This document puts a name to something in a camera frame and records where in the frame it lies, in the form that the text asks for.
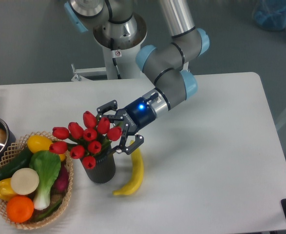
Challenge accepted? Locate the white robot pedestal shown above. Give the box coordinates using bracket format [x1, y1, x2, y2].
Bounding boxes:
[68, 8, 147, 79]

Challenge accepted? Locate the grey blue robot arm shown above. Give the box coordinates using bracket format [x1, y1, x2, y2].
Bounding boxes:
[64, 0, 210, 154]

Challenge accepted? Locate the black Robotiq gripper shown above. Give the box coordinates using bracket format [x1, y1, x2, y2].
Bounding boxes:
[95, 97, 156, 155]

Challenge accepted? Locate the blue plastic bag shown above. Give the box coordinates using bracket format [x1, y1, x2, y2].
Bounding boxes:
[252, 0, 286, 32]

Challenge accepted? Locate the yellow banana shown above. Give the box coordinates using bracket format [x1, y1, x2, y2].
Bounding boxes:
[112, 148, 144, 196]

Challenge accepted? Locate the dark grey ribbed vase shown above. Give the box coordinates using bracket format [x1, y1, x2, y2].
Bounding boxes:
[80, 146, 115, 184]

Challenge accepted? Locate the green bok choy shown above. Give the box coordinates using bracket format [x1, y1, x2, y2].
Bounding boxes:
[29, 150, 61, 210]

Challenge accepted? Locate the yellow bell pepper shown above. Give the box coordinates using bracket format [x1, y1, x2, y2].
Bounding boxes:
[0, 178, 18, 201]

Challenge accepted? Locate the dark green cucumber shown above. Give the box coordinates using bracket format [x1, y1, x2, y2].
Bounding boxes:
[0, 147, 33, 181]

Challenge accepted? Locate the red tulip bouquet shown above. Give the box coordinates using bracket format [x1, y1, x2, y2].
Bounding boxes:
[49, 111, 122, 169]

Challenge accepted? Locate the orange tangerine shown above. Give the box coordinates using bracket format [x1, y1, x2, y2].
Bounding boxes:
[6, 195, 34, 223]

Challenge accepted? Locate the purple red onion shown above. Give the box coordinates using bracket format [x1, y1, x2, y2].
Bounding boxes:
[54, 164, 69, 192]

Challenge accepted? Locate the woven wicker basket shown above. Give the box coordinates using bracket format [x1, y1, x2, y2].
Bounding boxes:
[0, 131, 74, 230]

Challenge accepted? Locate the green chili pepper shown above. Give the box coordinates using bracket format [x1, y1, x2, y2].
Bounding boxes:
[32, 199, 62, 222]

